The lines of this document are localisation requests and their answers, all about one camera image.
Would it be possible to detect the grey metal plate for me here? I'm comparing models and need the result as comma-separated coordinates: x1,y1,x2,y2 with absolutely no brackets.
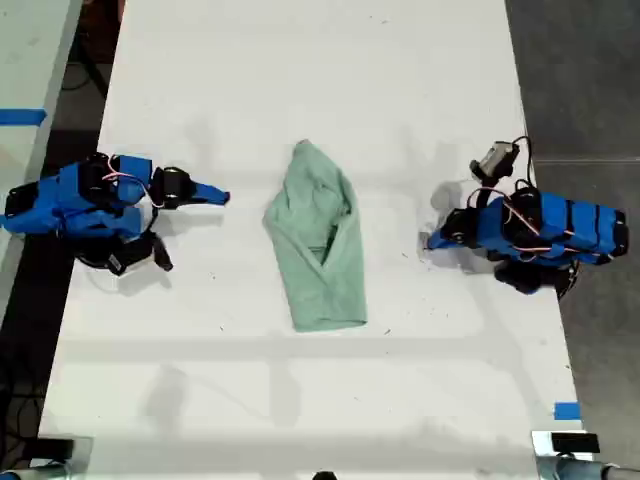
37,435,95,464

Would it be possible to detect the silver metal plate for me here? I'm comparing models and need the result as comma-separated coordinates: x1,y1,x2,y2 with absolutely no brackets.
530,428,596,459

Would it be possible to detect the long blue tape strip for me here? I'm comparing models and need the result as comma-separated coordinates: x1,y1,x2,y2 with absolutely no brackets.
0,108,49,126

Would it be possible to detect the grey black camera box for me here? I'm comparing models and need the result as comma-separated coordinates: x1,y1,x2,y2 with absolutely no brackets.
469,141,519,180

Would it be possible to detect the black camera cable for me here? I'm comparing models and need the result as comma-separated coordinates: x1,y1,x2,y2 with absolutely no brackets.
509,134,533,194

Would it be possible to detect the pale green t-shirt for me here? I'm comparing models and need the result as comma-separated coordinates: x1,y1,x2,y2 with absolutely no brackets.
262,139,369,334

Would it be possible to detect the white side table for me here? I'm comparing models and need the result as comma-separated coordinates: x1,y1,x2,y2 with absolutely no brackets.
0,0,84,321

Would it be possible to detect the grey metal pipe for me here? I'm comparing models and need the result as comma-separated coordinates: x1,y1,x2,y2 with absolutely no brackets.
537,455,640,480
0,462,69,480

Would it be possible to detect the small black box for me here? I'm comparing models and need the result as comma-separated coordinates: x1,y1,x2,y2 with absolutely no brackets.
550,432,600,455
35,437,76,459

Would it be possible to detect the short black camera stalk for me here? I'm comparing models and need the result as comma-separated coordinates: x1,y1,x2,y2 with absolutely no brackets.
148,233,175,273
477,172,506,211

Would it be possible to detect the black camera box with label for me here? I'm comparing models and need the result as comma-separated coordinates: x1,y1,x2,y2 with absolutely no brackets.
104,239,154,277

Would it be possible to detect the black floor cable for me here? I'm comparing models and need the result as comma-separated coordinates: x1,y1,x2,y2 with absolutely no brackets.
0,384,44,451
62,44,109,96

